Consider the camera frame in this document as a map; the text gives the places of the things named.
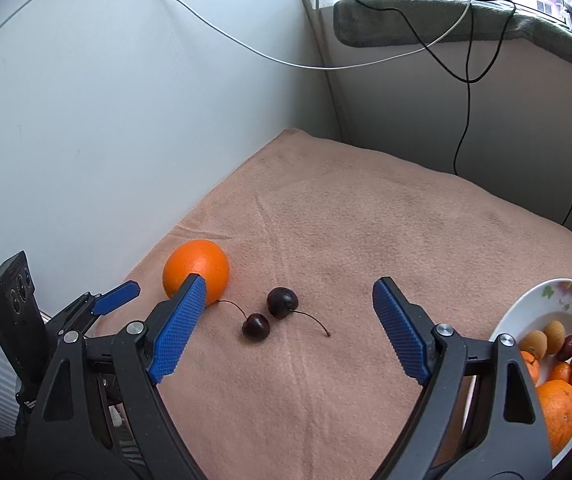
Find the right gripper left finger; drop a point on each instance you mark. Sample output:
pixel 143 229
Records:
pixel 143 353

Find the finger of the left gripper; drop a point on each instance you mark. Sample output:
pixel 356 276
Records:
pixel 115 298

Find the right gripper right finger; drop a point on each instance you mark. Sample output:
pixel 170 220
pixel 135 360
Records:
pixel 477 415

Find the large speckled orange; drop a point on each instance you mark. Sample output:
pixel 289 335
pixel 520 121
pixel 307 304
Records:
pixel 555 399

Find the smooth bright orange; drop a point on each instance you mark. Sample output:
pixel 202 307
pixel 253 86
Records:
pixel 201 257

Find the dark cherry with stem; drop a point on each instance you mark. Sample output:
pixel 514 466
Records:
pixel 255 327

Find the dark cherry long stem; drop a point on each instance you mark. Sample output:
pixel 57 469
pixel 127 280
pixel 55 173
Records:
pixel 283 301

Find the small tangerine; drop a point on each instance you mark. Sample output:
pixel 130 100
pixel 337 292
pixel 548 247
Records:
pixel 532 365

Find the tiny orange kumquat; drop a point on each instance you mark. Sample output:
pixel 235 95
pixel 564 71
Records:
pixel 560 371

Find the floral white plate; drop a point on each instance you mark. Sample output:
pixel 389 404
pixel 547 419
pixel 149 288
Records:
pixel 544 303

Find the white board panel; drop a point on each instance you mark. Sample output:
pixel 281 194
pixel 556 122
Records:
pixel 118 116

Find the green sill cloth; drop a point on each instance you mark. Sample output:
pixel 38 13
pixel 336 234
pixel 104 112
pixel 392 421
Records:
pixel 408 22

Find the black camera box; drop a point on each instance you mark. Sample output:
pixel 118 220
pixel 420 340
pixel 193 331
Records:
pixel 23 336

